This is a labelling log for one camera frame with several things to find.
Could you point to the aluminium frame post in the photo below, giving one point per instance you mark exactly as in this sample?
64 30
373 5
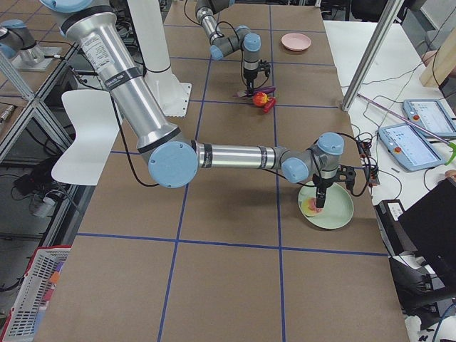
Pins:
382 28

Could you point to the teach pendant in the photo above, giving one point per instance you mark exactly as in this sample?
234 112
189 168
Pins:
410 149
431 115

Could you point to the black monitor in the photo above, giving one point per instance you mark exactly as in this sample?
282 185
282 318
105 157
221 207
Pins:
430 225

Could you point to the metal reacher stick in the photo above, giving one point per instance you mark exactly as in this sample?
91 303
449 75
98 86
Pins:
415 125

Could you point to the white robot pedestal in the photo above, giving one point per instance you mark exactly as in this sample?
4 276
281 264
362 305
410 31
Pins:
172 95

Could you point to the white chair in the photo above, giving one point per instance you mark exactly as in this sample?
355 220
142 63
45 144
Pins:
93 118

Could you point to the red chili pepper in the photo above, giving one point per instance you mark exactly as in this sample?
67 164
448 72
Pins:
269 104

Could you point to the near teach pendant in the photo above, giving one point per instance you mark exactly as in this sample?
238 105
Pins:
410 149

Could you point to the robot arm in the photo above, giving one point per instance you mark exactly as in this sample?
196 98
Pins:
225 39
172 159

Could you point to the yellow-pink peach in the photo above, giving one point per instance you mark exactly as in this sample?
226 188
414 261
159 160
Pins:
309 208

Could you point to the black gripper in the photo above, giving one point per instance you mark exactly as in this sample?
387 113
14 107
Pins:
322 183
249 76

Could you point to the pink plate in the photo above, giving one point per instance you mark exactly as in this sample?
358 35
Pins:
295 42

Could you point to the purple eggplant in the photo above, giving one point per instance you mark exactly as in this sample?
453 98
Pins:
244 93

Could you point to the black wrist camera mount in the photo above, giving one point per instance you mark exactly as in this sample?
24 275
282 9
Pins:
346 174

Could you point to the white plastic basket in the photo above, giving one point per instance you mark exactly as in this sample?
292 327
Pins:
41 277

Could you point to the light green plate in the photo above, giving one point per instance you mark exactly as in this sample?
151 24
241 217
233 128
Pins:
338 208

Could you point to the red-orange pomegranate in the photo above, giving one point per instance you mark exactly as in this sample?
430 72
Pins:
260 99

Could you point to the far teach pendant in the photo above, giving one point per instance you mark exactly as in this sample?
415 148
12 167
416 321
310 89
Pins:
431 115

